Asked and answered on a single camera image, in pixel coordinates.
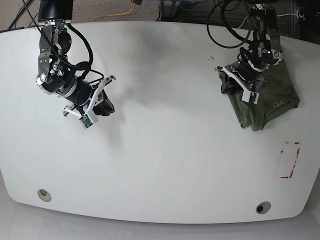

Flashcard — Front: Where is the right table cable grommet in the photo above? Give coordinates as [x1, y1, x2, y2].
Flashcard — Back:
[255, 201, 271, 215]

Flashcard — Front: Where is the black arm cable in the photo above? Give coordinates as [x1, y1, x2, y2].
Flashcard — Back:
[21, 0, 105, 83]
[206, 0, 258, 50]

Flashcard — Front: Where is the left table cable grommet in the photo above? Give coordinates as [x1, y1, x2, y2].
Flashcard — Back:
[37, 189, 52, 203]

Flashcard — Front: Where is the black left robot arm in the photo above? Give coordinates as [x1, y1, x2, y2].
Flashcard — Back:
[218, 0, 283, 104]

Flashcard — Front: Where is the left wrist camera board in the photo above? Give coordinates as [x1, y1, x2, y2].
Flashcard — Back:
[249, 91, 260, 104]

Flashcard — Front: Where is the white cable on floor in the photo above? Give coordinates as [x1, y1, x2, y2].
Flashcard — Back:
[277, 10, 301, 18]

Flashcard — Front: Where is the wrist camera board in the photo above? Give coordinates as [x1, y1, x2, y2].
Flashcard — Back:
[249, 91, 260, 104]
[78, 115, 94, 129]

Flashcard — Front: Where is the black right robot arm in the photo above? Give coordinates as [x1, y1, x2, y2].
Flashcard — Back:
[36, 0, 116, 129]

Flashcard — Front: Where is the yellow cable on floor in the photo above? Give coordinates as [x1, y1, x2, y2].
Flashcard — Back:
[92, 2, 138, 23]

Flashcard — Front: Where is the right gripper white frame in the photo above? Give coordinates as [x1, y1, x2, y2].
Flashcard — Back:
[62, 75, 116, 124]

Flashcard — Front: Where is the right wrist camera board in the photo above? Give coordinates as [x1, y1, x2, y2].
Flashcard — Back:
[78, 115, 94, 129]

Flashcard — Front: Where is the olive green t-shirt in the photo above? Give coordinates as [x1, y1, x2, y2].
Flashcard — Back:
[228, 61, 300, 132]

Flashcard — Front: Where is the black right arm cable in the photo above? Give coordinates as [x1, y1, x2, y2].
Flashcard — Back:
[21, 0, 105, 83]

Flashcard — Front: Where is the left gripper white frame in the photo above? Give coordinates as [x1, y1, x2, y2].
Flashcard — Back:
[216, 64, 266, 103]

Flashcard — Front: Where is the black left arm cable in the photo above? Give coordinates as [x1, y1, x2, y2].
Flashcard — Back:
[206, 0, 258, 50]

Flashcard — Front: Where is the table cable grommet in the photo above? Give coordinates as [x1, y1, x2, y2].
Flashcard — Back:
[37, 189, 52, 203]
[255, 201, 271, 215]

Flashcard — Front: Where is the red tape rectangle marking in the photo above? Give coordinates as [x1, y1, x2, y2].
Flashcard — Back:
[278, 141, 301, 179]

